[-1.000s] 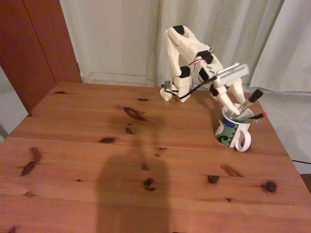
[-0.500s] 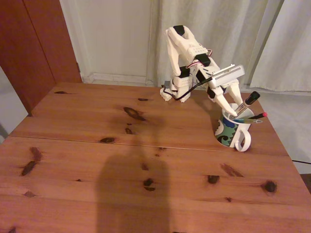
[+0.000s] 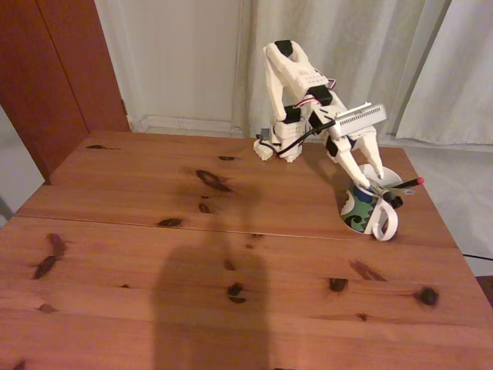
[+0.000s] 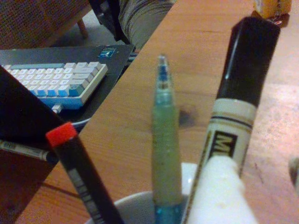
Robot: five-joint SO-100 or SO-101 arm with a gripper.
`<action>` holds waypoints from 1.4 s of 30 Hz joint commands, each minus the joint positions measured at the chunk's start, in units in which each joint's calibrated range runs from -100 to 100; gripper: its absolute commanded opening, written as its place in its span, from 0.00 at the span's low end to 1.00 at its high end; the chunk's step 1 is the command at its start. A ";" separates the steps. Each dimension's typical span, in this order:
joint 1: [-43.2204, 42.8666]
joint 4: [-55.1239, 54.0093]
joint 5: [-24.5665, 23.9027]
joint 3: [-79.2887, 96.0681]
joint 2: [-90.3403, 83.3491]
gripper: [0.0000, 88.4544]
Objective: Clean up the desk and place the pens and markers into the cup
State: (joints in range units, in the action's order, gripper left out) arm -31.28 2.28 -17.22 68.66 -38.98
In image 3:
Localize white marker with black cap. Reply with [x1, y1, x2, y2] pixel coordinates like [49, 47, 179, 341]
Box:
[370, 185, 404, 208]

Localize black pen with red end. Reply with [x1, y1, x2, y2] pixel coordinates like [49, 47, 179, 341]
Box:
[388, 177, 425, 190]

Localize white mug with green pattern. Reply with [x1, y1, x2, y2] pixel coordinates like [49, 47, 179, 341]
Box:
[339, 163, 404, 243]

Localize wide cream curtain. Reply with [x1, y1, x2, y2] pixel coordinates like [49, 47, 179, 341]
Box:
[230, 0, 450, 146]

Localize narrow cream curtain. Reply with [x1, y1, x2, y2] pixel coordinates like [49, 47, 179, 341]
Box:
[392, 0, 493, 146]

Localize brown wooden door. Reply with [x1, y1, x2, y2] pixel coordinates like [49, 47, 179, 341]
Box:
[0, 0, 130, 186]

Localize black camera cable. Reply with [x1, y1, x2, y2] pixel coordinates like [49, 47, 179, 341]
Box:
[275, 119, 337, 158]

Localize silver camera box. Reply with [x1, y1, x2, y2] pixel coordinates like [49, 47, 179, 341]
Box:
[331, 103, 387, 137]

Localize red white servo wire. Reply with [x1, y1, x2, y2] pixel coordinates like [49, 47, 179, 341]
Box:
[291, 69, 338, 111]

